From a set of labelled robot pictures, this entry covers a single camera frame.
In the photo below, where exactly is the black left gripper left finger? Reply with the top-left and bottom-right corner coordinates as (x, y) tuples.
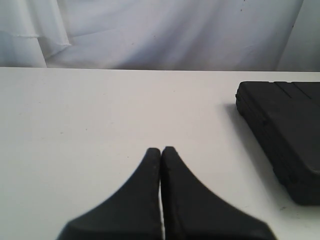
(58, 148), (162, 240)

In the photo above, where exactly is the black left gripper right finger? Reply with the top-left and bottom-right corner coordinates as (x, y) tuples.
(160, 146), (275, 240)

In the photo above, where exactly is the black plastic tool case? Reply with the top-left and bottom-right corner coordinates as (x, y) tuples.
(235, 81), (320, 206)

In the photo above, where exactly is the white backdrop curtain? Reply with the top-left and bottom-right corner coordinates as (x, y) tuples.
(0, 0), (320, 72)

